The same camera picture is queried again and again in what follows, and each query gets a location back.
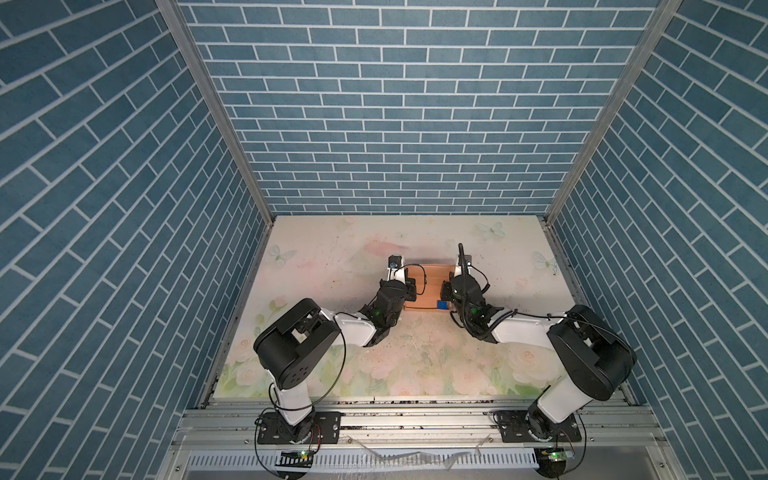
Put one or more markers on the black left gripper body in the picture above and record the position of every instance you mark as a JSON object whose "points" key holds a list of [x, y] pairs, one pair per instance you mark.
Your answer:
{"points": [[407, 293]]}

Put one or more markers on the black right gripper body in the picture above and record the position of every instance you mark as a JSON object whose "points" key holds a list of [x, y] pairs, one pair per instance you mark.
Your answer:
{"points": [[448, 293]]}

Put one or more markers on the pink cardboard paper box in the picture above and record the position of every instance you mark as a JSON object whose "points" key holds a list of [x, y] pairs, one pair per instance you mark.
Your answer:
{"points": [[429, 280]]}

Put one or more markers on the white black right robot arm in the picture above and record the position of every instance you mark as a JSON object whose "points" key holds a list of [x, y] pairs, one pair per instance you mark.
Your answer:
{"points": [[595, 358]]}

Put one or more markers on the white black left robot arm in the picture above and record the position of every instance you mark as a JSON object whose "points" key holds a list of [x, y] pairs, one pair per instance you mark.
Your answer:
{"points": [[292, 347]]}

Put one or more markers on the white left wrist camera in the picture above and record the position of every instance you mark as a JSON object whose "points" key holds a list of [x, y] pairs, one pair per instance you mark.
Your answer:
{"points": [[395, 269]]}

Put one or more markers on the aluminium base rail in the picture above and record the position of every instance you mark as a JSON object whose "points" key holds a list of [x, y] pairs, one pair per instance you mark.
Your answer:
{"points": [[427, 424]]}

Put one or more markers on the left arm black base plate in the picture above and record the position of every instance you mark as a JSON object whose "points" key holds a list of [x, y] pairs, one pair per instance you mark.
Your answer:
{"points": [[318, 427]]}

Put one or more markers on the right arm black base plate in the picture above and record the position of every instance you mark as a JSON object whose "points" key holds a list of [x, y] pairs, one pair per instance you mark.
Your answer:
{"points": [[518, 426]]}

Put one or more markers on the white ventilated cable duct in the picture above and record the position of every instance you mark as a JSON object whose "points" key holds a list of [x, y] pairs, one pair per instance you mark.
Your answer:
{"points": [[359, 460]]}

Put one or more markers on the aluminium corner frame post right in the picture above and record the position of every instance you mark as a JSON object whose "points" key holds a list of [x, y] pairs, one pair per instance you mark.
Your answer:
{"points": [[657, 25]]}

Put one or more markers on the aluminium corner frame post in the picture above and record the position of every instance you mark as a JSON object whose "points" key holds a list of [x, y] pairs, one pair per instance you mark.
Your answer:
{"points": [[657, 25], [182, 35]]}

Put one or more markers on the aluminium corner frame post left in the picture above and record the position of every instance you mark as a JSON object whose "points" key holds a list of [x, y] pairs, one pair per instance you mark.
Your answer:
{"points": [[182, 35]]}

